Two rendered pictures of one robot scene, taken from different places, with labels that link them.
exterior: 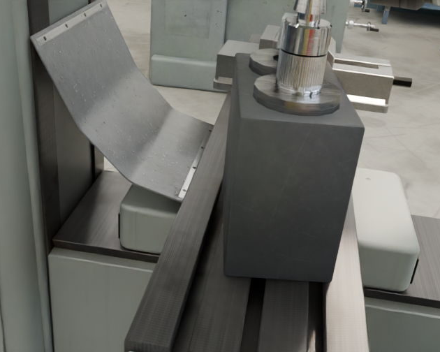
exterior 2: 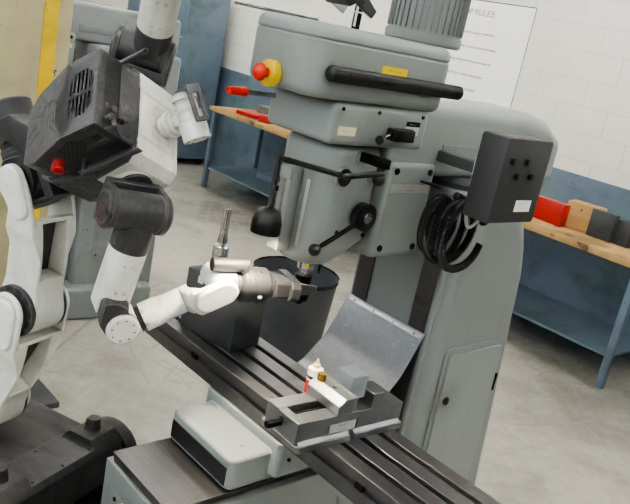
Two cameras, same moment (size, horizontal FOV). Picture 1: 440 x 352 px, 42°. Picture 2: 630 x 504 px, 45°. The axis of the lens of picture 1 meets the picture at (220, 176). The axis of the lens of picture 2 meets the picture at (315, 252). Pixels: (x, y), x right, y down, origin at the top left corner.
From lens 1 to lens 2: 269 cm
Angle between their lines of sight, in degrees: 114
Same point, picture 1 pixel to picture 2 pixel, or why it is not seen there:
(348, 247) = (187, 335)
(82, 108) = (337, 333)
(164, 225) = not seen: hidden behind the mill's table
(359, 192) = (234, 432)
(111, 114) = (344, 353)
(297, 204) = not seen: hidden behind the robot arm
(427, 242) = (183, 477)
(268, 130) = not seen: hidden behind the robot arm
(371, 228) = (205, 410)
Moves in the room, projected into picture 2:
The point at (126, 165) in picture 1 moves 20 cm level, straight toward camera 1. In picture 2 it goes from (311, 358) to (259, 335)
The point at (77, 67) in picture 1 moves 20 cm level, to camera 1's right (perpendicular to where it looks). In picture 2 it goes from (356, 324) to (313, 335)
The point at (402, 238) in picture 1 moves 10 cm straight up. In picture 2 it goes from (186, 411) to (192, 377)
